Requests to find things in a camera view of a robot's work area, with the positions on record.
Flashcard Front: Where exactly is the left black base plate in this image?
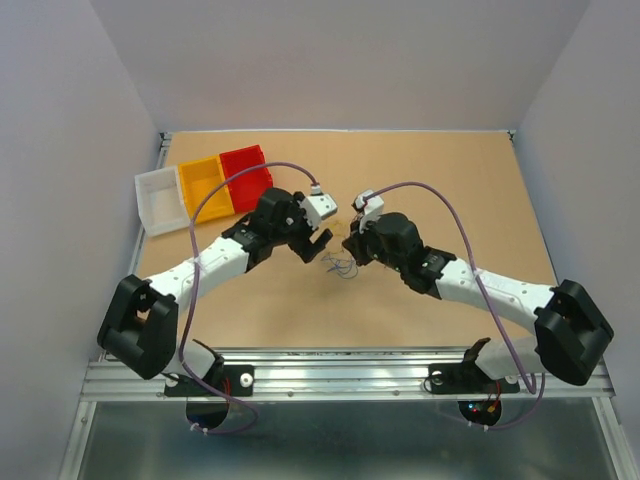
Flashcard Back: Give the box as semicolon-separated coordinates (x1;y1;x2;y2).
163;364;255;398

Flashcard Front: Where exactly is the yellow plastic bin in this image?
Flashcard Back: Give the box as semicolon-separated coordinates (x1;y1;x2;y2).
178;156;235;224

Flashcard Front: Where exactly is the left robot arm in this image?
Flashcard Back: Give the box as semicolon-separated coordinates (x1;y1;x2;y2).
97;186;337;399

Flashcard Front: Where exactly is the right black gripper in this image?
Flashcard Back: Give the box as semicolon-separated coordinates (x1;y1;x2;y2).
344;212;406;273

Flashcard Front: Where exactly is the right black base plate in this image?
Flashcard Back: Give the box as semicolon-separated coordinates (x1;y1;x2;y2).
423;363;520;395

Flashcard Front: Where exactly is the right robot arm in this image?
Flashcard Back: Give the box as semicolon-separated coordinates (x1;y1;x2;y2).
342;213;614;391

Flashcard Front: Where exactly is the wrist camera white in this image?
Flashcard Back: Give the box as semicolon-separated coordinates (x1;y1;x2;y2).
300;184;338;231
352;190;384;233

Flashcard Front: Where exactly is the red plastic bin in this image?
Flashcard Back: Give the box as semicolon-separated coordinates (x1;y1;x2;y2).
220;145;273;213

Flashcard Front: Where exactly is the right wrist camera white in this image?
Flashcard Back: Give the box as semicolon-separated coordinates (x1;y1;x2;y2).
352;190;384;233

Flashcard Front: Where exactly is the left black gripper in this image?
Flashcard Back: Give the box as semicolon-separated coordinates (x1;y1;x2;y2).
271;192;332;263

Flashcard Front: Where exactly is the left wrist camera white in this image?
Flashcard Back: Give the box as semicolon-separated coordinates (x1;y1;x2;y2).
300;184;338;231

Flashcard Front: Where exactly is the aluminium rail frame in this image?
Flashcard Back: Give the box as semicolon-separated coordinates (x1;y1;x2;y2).
61;131;638;479

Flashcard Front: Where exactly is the white plastic bin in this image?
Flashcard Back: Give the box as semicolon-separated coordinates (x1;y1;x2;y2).
134;166;190;237

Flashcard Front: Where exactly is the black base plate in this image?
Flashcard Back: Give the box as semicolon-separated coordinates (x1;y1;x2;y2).
423;363;520;395
163;364;255;398

